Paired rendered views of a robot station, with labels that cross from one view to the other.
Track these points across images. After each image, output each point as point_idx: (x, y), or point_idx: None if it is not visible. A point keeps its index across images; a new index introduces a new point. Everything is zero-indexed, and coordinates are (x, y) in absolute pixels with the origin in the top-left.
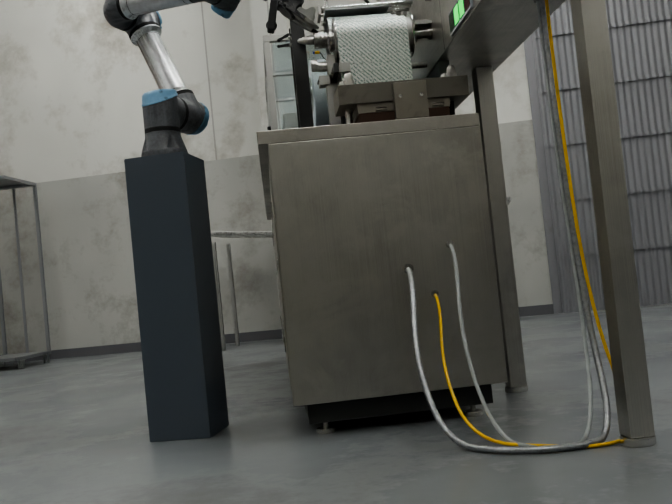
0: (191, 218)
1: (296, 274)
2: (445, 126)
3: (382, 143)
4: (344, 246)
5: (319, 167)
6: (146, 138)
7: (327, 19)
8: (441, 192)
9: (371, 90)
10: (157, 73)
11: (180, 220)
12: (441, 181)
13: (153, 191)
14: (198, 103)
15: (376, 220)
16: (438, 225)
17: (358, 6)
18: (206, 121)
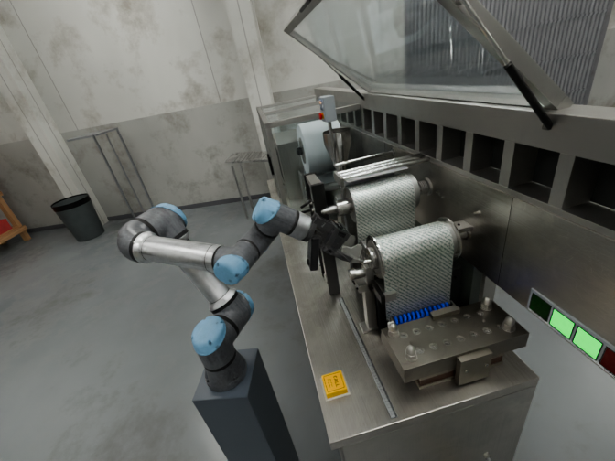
0: (263, 426)
1: None
2: (507, 393)
3: (447, 419)
4: None
5: (389, 447)
6: (206, 371)
7: (351, 197)
8: (489, 431)
9: (436, 366)
10: (197, 286)
11: (254, 432)
12: (491, 425)
13: (226, 418)
14: (242, 304)
15: (433, 459)
16: (480, 447)
17: (379, 172)
18: (253, 312)
